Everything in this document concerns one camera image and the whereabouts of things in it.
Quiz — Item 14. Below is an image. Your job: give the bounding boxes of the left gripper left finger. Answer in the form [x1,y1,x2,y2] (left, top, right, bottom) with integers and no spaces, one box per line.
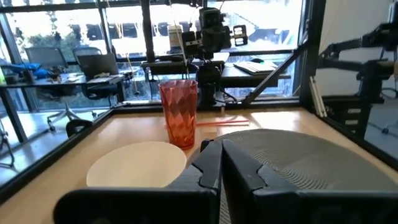
[52,139,223,224]

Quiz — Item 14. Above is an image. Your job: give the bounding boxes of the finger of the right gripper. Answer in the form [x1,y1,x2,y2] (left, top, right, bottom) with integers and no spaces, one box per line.
[203,30,215,52]
[214,30,225,52]

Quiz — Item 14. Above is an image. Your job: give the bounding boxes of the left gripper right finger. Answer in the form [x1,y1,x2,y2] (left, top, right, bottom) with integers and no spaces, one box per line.
[222,139,398,224]

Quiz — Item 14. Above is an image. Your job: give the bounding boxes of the white bowl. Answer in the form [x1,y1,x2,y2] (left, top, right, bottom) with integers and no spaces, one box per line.
[86,141,188,189]

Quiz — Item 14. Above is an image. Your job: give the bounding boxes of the white cylindrical container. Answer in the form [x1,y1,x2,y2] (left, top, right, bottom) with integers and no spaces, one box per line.
[167,24,184,54]

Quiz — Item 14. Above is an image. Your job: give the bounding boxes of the computer keyboard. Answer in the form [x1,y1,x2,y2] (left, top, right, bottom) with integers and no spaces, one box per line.
[233,60,279,76]

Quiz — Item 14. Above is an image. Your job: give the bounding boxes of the red faceted plastic tumbler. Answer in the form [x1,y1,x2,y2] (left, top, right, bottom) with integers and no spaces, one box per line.
[158,79,199,151]

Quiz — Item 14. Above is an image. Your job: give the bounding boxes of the round grey woven placemat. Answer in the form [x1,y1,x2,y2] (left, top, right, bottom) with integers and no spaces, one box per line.
[185,128,398,224]

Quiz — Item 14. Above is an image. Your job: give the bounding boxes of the black mesh office chair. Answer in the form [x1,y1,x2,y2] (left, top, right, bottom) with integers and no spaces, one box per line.
[72,46,103,57]

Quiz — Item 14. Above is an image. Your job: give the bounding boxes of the white bars bundle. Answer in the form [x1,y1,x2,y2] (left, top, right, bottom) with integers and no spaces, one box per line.
[308,76,328,118]

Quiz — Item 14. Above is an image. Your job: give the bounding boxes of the grey mesh office chair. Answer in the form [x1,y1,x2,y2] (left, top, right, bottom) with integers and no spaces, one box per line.
[24,46,82,132]

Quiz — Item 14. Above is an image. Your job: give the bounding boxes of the long dark work desk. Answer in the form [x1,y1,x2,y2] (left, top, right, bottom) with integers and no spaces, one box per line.
[0,73,127,144]

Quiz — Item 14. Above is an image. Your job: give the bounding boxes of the black articulated equipment stand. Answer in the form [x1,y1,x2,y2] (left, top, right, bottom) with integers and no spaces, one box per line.
[317,21,398,139]

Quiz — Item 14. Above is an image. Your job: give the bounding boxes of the blue bag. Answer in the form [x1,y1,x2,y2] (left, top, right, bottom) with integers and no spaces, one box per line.
[9,62,50,79]

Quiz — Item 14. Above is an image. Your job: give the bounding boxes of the black tripod stand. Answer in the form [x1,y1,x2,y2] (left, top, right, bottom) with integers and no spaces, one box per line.
[0,119,16,169]

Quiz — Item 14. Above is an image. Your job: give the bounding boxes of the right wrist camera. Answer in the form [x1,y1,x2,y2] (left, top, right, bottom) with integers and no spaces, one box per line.
[198,7,224,29]

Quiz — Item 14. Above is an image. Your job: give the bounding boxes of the black window frame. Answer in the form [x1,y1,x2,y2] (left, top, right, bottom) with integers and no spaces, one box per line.
[0,0,327,110]

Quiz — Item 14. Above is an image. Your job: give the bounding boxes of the black frame clamp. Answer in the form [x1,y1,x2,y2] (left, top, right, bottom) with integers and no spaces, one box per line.
[65,119,93,138]

